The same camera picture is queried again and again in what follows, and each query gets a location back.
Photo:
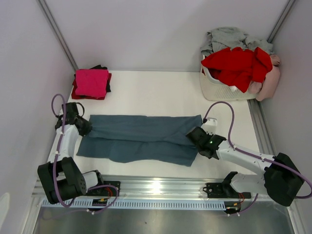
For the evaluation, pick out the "right side aluminium rail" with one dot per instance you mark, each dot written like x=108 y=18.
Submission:
x=262 y=133

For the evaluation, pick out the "white plastic laundry basket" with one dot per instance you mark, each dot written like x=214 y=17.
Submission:
x=214 y=90

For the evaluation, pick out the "left corner aluminium profile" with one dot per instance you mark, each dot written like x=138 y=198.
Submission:
x=57 y=32

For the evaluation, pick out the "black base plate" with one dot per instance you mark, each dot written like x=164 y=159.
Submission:
x=110 y=189
x=219 y=190

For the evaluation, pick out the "blue grey t shirt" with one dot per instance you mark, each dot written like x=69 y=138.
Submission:
x=125 y=139

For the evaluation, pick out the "folded black t shirt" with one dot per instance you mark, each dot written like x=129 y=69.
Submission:
x=107 y=78

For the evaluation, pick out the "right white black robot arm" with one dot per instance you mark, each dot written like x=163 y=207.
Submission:
x=274 y=176

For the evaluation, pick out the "aluminium mounting rail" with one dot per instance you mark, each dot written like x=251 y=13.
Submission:
x=140 y=187

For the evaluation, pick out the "light pink t shirt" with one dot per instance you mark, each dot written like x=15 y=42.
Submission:
x=267 y=88

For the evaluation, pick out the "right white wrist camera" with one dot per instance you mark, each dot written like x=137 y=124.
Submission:
x=210 y=126

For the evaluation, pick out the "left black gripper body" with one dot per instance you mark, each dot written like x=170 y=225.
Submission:
x=86 y=126

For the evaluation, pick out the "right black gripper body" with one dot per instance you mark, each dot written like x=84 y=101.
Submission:
x=204 y=132

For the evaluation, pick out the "right corner aluminium profile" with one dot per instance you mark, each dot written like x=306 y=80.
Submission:
x=281 y=19

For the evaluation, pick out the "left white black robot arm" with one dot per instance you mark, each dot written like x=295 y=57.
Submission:
x=61 y=178

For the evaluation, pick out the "corner aluminium profile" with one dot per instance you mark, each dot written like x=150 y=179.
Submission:
x=281 y=19
x=57 y=32

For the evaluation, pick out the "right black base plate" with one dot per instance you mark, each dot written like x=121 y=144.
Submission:
x=219 y=190

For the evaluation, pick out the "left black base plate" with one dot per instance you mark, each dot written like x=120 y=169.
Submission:
x=110 y=189

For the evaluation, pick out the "white slotted cable duct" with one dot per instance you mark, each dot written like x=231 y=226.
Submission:
x=150 y=204

